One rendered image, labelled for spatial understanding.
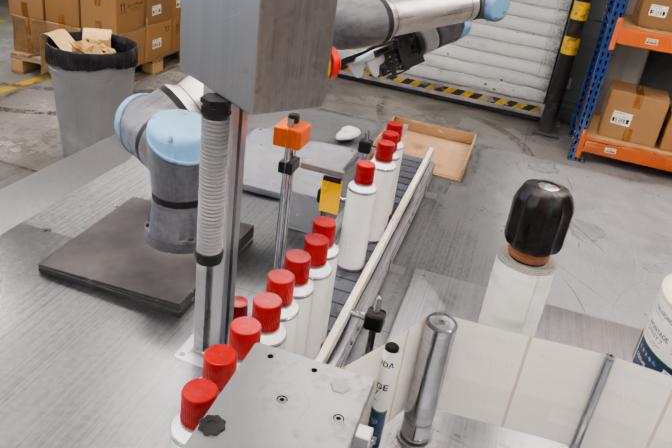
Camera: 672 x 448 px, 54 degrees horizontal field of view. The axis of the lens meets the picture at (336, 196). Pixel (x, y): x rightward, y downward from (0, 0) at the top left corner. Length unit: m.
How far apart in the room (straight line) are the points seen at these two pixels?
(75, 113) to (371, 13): 2.37
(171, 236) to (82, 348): 0.27
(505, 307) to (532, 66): 4.36
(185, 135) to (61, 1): 3.71
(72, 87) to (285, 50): 2.81
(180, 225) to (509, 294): 0.59
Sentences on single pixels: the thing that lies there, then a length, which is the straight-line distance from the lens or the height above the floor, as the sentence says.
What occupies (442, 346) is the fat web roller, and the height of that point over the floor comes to 1.05.
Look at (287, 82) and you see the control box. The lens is 0.69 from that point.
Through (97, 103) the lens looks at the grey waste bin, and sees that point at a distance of 3.46.
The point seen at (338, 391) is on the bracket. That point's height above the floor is 1.15.
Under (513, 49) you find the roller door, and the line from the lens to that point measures 5.25.
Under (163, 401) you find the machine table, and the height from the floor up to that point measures 0.83.
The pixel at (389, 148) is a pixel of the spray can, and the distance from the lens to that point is 1.21.
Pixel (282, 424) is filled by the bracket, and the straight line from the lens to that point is 0.52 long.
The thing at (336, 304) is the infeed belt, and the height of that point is 0.88.
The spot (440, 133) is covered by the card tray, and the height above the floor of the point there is 0.85.
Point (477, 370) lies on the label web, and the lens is 0.85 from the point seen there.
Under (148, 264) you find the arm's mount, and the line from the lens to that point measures 1.22.
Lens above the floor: 1.52
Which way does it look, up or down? 26 degrees down
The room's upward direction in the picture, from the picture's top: 8 degrees clockwise
